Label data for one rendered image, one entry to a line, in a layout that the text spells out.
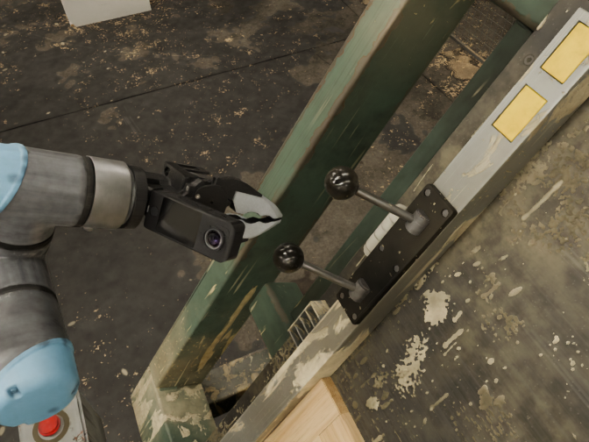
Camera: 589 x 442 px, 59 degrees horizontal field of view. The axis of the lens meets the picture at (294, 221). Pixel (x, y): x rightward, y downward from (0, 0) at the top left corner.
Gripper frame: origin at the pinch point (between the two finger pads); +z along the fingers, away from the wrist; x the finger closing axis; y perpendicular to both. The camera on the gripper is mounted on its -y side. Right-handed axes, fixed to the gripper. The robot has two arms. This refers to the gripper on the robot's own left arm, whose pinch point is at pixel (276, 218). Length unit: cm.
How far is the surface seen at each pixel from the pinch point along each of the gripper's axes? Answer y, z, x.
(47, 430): 31, -12, 57
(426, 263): -16.9, 10.3, -2.3
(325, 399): -10.3, 10.2, 22.3
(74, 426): 30, -7, 56
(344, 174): -12.3, -3.0, -10.1
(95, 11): 354, 74, -17
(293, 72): 230, 164, -21
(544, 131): -24.0, 9.9, -20.6
